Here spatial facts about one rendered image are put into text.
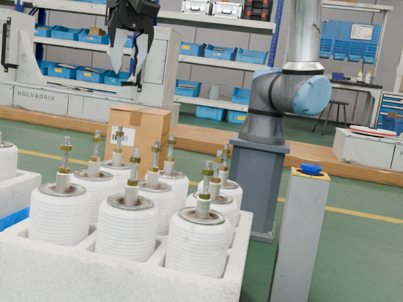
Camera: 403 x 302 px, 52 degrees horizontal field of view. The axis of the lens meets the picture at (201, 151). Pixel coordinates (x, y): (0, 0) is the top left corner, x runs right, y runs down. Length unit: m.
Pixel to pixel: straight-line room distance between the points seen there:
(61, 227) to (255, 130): 0.74
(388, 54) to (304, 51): 8.16
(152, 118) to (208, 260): 1.20
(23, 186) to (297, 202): 0.62
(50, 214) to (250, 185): 0.74
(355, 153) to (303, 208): 2.00
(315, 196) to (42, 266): 0.48
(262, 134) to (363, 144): 1.58
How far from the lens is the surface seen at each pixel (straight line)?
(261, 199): 1.29
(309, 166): 0.80
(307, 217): 0.81
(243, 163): 1.27
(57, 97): 3.18
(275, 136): 1.29
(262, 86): 1.27
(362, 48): 6.81
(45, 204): 0.68
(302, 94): 1.15
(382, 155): 2.81
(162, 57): 2.92
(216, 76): 9.22
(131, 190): 0.66
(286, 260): 0.83
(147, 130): 1.77
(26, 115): 3.24
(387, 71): 9.30
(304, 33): 1.18
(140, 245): 0.65
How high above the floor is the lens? 0.46
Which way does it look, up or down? 9 degrees down
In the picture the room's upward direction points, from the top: 8 degrees clockwise
